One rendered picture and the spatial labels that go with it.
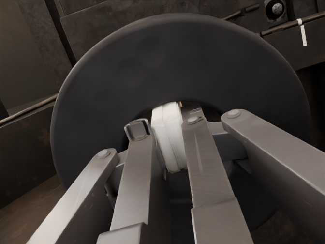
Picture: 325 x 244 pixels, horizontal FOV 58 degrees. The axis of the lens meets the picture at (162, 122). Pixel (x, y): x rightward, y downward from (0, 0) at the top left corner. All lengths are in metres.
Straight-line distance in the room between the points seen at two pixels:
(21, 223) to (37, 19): 3.03
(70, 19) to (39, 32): 2.68
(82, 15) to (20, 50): 6.79
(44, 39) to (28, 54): 4.06
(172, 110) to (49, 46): 3.25
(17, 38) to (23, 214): 7.07
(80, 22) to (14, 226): 0.45
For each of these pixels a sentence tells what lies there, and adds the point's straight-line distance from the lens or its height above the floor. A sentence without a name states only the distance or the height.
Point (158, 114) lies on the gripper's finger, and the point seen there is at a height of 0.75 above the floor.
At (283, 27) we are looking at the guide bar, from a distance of 0.65.
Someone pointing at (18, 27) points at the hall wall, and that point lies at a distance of 7.46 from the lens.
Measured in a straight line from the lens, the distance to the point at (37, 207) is 0.50.
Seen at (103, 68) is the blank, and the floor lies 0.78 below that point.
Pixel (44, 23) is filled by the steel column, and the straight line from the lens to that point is 3.39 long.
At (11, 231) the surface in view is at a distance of 0.48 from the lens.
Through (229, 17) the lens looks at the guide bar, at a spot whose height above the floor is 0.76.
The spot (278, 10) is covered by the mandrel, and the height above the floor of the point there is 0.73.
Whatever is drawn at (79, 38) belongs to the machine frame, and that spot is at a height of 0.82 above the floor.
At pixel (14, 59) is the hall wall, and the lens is 7.60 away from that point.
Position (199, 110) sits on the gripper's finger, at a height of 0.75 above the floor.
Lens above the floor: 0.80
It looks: 18 degrees down
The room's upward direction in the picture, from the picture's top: 19 degrees counter-clockwise
